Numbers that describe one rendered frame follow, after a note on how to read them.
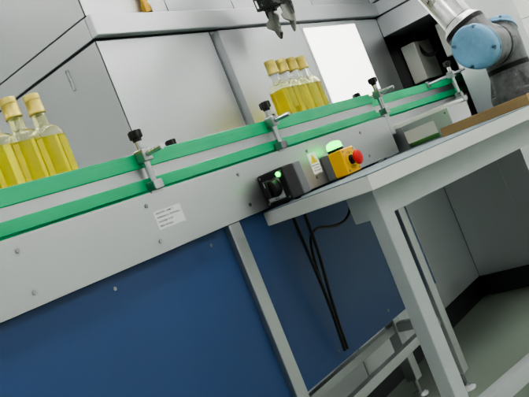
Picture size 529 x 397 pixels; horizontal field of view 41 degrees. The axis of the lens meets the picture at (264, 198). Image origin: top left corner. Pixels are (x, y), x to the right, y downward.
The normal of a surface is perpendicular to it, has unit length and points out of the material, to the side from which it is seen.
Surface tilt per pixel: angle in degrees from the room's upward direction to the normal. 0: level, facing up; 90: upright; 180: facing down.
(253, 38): 90
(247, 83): 90
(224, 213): 90
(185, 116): 90
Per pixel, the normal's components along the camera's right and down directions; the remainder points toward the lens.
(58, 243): 0.72, -0.29
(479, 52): -0.53, 0.31
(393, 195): 0.57, -0.23
